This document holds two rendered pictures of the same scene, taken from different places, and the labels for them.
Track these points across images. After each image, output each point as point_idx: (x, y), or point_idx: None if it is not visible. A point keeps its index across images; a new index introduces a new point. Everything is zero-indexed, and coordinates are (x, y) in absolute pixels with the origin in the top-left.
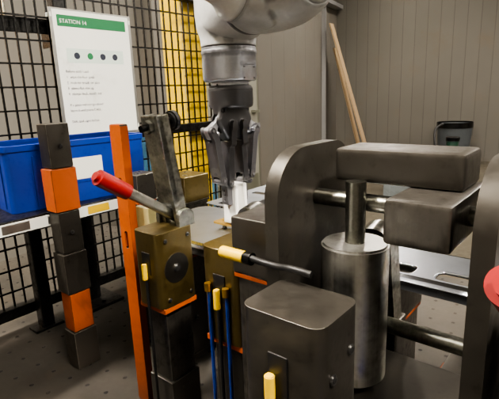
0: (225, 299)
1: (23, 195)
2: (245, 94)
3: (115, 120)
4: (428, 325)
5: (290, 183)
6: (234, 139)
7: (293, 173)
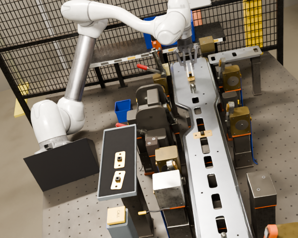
0: None
1: (149, 44)
2: (184, 42)
3: (198, 2)
4: (278, 132)
5: (139, 93)
6: (184, 53)
7: (140, 92)
